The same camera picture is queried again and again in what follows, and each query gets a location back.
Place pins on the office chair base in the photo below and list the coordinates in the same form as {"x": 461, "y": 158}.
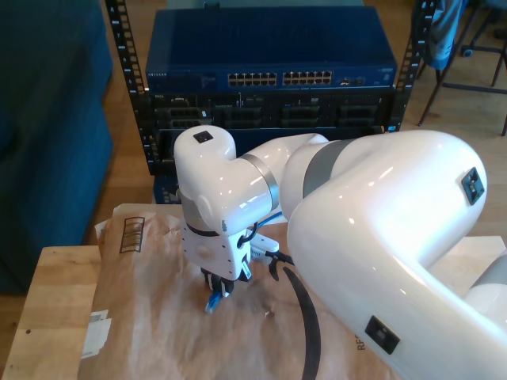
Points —
{"x": 468, "y": 52}

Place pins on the black rack frame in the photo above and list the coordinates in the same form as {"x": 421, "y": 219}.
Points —
{"x": 120, "y": 39}

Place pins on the dark metal bar stool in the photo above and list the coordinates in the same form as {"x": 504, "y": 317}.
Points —
{"x": 475, "y": 88}

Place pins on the blue grey jacket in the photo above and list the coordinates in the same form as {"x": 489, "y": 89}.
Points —
{"x": 445, "y": 35}

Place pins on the dark blue base box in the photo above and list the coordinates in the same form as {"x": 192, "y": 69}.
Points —
{"x": 166, "y": 190}

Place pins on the blue network switch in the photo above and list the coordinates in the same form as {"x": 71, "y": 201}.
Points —
{"x": 269, "y": 39}

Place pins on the blue sofa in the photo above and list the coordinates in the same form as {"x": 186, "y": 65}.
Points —
{"x": 51, "y": 158}

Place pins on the black rack drawer unit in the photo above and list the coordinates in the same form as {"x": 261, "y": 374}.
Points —
{"x": 163, "y": 158}

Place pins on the black rack server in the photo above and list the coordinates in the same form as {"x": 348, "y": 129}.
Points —
{"x": 273, "y": 101}

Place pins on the brown paper mailer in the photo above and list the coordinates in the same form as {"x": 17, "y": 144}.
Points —
{"x": 158, "y": 316}

